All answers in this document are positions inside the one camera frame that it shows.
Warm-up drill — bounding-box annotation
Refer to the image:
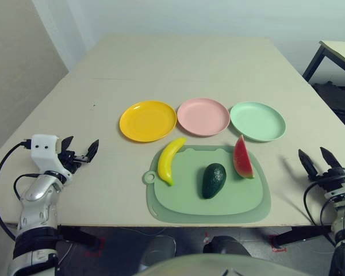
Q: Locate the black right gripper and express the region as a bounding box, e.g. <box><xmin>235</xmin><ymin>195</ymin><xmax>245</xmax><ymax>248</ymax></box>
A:
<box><xmin>298</xmin><ymin>147</ymin><xmax>345</xmax><ymax>199</ymax></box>

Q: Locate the dark green toy avocado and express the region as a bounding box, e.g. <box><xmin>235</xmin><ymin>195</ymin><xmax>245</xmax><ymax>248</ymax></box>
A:
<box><xmin>201</xmin><ymin>163</ymin><xmax>227</xmax><ymax>200</ymax></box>

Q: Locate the dark robot left leg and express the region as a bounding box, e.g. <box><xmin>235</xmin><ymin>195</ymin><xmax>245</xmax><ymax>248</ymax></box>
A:
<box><xmin>140</xmin><ymin>234</ymin><xmax>178</xmax><ymax>271</ymax></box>

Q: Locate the dark robot right leg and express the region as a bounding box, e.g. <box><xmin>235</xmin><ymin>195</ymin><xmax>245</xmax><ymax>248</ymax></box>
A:
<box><xmin>202</xmin><ymin>235</ymin><xmax>251</xmax><ymax>256</ymax></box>

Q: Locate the yellow plastic plate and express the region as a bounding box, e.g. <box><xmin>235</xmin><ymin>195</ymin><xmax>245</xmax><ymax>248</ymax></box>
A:
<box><xmin>119</xmin><ymin>100</ymin><xmax>178</xmax><ymax>143</ymax></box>

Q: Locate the yellow toy banana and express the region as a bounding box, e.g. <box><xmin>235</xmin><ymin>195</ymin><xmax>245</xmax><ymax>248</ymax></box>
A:
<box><xmin>157</xmin><ymin>137</ymin><xmax>188</xmax><ymax>187</ymax></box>

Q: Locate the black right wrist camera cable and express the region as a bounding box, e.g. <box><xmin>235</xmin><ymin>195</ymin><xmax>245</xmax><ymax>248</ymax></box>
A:
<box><xmin>303</xmin><ymin>182</ymin><xmax>327</xmax><ymax>227</ymax></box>

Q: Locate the dark robot leg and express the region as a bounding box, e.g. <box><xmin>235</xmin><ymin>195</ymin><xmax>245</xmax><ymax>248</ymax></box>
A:
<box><xmin>202</xmin><ymin>235</ymin><xmax>251</xmax><ymax>256</ymax></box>
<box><xmin>140</xmin><ymin>234</ymin><xmax>178</xmax><ymax>271</ymax></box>

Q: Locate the light green cutting board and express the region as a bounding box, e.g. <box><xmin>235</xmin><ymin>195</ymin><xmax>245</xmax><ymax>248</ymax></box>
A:
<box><xmin>154</xmin><ymin>146</ymin><xmax>267</xmax><ymax>216</ymax></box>

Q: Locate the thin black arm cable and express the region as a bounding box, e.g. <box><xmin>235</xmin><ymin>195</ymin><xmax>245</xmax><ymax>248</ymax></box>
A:
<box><xmin>13</xmin><ymin>173</ymin><xmax>41</xmax><ymax>201</ymax></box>
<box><xmin>320</xmin><ymin>198</ymin><xmax>339</xmax><ymax>228</ymax></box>

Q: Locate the beige side table black frame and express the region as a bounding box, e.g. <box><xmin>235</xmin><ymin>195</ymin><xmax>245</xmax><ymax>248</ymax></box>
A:
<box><xmin>302</xmin><ymin>40</ymin><xmax>345</xmax><ymax>87</ymax></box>

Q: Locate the large translucent green cutting mat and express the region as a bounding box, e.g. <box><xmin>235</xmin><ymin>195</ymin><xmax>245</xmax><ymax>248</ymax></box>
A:
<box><xmin>143</xmin><ymin>145</ymin><xmax>272</xmax><ymax>224</ymax></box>

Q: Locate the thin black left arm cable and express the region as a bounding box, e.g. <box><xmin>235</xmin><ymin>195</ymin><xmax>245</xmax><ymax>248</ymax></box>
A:
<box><xmin>13</xmin><ymin>173</ymin><xmax>41</xmax><ymax>201</ymax></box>

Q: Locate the mint green plastic plate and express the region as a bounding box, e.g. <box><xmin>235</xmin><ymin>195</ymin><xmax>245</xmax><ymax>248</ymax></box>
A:
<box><xmin>229</xmin><ymin>101</ymin><xmax>286</xmax><ymax>143</ymax></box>

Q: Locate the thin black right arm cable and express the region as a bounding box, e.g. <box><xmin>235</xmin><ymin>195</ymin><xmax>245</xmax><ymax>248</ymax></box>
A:
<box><xmin>320</xmin><ymin>198</ymin><xmax>339</xmax><ymax>228</ymax></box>

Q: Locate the grey-green robot torso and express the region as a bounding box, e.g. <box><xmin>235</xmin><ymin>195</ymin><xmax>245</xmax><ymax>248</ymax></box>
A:
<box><xmin>143</xmin><ymin>252</ymin><xmax>294</xmax><ymax>276</ymax></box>

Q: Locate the pink plastic plate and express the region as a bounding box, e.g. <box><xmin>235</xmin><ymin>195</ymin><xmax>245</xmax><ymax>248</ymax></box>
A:
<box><xmin>177</xmin><ymin>97</ymin><xmax>231</xmax><ymax>137</ymax></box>

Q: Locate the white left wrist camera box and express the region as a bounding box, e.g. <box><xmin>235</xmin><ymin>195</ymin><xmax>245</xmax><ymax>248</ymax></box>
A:
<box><xmin>30</xmin><ymin>134</ymin><xmax>72</xmax><ymax>182</ymax></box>

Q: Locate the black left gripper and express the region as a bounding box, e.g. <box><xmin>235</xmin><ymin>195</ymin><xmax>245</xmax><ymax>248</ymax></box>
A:
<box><xmin>56</xmin><ymin>136</ymin><xmax>100</xmax><ymax>175</ymax></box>

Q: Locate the red toy watermelon slice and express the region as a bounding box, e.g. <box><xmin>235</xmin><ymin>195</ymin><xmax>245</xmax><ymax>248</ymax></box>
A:
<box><xmin>233</xmin><ymin>135</ymin><xmax>255</xmax><ymax>179</ymax></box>

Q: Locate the black table frame strut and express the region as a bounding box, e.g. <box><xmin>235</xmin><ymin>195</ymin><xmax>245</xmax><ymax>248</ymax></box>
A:
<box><xmin>271</xmin><ymin>225</ymin><xmax>334</xmax><ymax>251</ymax></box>
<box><xmin>57</xmin><ymin>227</ymin><xmax>101</xmax><ymax>251</ymax></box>

